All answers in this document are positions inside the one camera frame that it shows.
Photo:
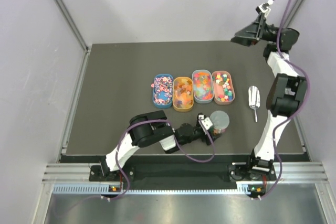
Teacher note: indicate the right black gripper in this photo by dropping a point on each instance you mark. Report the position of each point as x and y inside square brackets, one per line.
[250, 35]

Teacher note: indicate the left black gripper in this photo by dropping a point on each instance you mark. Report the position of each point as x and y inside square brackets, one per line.
[207, 133]

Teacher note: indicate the clear plastic jar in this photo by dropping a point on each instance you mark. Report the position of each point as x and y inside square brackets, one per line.
[218, 131]

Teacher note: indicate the clear round jar lid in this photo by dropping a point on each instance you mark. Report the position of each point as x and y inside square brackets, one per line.
[220, 120]

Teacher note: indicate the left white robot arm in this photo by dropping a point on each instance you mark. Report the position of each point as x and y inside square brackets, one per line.
[151, 128]

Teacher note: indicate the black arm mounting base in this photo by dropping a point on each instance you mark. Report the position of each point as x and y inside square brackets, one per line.
[228, 172]

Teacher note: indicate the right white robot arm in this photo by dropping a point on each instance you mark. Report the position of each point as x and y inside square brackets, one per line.
[284, 99]

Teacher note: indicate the pink tray of star candies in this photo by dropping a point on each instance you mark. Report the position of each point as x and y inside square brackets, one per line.
[224, 93]

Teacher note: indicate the yellow tray of popsicle candies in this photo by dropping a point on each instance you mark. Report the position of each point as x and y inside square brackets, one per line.
[183, 96]

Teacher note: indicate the light blue tray of gummies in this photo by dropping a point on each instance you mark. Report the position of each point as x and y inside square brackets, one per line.
[202, 86]

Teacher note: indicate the blue tray of lollipops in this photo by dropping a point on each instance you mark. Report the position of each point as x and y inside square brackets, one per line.
[162, 95]

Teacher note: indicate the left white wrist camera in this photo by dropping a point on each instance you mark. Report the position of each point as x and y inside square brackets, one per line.
[205, 122]

